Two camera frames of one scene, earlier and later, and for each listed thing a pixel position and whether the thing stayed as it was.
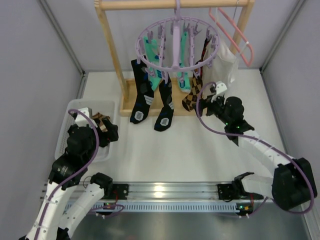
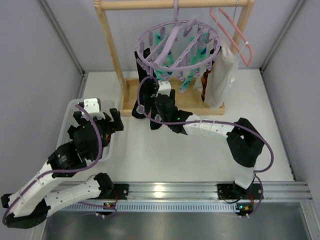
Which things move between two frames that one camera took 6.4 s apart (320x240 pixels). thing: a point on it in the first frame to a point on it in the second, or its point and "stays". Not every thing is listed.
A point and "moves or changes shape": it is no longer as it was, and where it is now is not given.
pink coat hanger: (228, 34) stays
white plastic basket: (104, 153) stays
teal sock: (151, 49) to (161, 73)
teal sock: (184, 79) to (198, 43)
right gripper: (208, 104) to (153, 93)
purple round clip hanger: (185, 44) stays
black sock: (164, 118) moves or changes shape
